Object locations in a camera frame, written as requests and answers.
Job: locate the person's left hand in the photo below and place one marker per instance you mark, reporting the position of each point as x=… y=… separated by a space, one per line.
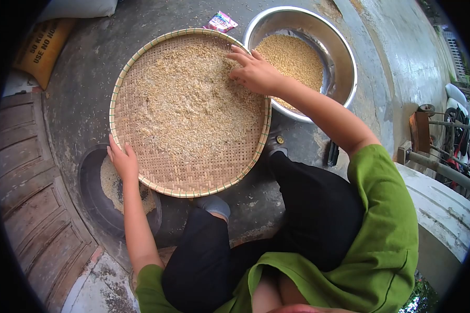
x=124 y=161

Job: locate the person's right hand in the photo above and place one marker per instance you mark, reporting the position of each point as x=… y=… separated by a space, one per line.
x=258 y=74

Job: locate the person's left index finger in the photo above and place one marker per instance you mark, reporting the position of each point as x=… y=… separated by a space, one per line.
x=113 y=143

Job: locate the person's right index finger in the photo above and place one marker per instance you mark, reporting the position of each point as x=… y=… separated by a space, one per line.
x=239 y=58

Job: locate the person's right thumb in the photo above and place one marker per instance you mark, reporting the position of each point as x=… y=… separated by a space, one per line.
x=238 y=73

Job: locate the person's left thumb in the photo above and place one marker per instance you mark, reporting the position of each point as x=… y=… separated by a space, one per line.
x=129 y=150

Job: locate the person's right middle finger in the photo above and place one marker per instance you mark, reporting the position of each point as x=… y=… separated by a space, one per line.
x=243 y=50

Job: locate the round woven bamboo tray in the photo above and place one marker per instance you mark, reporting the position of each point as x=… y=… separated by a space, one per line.
x=190 y=113

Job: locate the pink snack wrapper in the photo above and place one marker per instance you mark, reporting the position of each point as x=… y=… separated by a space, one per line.
x=220 y=21

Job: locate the rice grains in dark pan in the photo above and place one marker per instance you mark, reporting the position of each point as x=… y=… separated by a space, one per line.
x=115 y=191

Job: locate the rice grains in steel basin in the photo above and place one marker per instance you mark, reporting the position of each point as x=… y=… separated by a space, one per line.
x=293 y=58

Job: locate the heap of unhusked rice grains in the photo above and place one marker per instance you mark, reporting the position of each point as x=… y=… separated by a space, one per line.
x=192 y=101

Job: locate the dark round pan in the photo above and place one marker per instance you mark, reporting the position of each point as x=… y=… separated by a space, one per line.
x=102 y=203

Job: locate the large steel basin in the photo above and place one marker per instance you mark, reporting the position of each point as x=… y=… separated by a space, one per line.
x=321 y=47

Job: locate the brown wooden door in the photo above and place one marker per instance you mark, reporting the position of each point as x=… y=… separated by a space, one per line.
x=35 y=195

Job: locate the yellow printed sack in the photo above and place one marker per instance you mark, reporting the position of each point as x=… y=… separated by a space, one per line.
x=43 y=49

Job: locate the black object on floor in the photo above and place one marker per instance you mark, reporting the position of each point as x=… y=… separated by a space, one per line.
x=333 y=153

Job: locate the white sack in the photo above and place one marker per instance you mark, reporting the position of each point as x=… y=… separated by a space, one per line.
x=78 y=8

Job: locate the person's legs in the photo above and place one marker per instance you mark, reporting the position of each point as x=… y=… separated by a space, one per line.
x=266 y=231

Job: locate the person's body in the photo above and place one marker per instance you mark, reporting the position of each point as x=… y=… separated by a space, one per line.
x=317 y=250

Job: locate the parked motorbike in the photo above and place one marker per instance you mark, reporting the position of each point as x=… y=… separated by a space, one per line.
x=460 y=133

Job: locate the rusty metal cart frame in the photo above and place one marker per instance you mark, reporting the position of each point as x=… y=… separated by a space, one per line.
x=434 y=144

